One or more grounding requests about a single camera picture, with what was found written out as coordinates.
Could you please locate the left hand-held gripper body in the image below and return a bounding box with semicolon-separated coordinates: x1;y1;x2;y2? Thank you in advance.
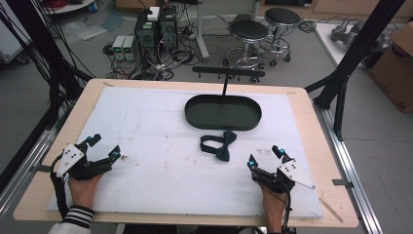
54;141;113;181

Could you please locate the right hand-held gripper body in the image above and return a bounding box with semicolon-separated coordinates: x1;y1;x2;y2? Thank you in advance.
252;158;317;194

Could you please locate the person's right hand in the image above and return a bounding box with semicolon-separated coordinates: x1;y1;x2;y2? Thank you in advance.
259;183;288;219

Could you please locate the person's left hand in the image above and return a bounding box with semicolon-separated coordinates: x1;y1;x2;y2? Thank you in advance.
67;173;105;210

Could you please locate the black bow tie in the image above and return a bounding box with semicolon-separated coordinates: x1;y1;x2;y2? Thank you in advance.
199;129;239;163

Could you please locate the white foam mat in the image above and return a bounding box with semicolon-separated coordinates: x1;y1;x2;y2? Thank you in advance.
46;86;324;219

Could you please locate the black tray stand with hanger bar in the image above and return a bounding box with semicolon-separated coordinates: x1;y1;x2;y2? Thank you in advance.
183;65;267;133

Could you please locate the white bench power supply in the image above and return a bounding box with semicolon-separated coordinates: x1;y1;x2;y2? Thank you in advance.
111;34;127;61
122;34;140;62

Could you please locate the black computer tower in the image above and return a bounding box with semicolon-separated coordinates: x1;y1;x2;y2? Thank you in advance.
158;5;180;54
133;11;162;63

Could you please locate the black round stool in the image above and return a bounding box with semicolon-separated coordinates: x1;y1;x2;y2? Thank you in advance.
222;19;271;71
261;7;304;68

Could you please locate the grey machine part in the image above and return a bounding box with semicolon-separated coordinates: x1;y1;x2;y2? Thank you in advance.
330;17;394;51

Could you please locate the small white box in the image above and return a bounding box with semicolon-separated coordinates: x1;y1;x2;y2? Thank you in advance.
146;6;161;22

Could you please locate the grey table leg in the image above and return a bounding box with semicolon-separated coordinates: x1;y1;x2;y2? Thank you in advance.
194;0;211;63

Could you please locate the brown cardboard box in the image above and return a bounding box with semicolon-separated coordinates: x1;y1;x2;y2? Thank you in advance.
367;20;413;115

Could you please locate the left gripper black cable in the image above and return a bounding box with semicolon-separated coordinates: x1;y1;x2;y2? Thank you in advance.
49;153;71;219

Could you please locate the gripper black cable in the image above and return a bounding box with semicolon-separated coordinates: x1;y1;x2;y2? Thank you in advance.
281;189;294;234
49;153;71;219

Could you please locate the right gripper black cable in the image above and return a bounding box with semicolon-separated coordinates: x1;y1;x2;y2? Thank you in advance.
281;189;294;234

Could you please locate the aluminium rail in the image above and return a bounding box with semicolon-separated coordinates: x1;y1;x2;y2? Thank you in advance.
311;98;385;234
0;108;67;217

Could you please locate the black frame stand with cables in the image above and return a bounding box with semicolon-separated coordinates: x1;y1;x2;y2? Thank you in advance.
0;0;95;132

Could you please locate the tangle of floor cables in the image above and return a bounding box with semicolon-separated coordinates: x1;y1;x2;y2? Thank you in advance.
102;13;204;82

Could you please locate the black metal frame stand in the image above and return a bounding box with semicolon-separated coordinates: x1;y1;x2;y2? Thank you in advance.
304;0;407;142

